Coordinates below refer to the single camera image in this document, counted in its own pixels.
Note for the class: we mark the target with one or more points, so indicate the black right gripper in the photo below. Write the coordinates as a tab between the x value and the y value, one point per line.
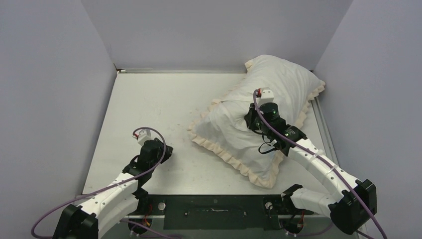
250	117

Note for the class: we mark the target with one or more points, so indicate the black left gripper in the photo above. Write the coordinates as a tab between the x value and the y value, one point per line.
168	153

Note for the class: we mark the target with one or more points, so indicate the white pillow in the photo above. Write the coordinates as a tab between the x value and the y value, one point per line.
263	99

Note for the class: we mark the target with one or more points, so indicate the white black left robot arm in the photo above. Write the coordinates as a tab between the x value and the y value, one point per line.
94	217

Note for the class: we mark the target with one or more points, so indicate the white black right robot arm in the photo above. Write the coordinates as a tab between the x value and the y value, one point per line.
349	202

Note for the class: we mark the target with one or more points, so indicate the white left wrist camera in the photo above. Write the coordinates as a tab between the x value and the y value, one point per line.
142	136

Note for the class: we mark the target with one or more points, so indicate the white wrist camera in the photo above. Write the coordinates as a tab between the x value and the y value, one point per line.
142	136
264	95

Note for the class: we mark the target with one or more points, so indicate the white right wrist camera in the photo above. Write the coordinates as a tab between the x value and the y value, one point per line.
264	95

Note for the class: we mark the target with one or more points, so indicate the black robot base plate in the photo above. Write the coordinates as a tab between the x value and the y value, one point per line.
220	212

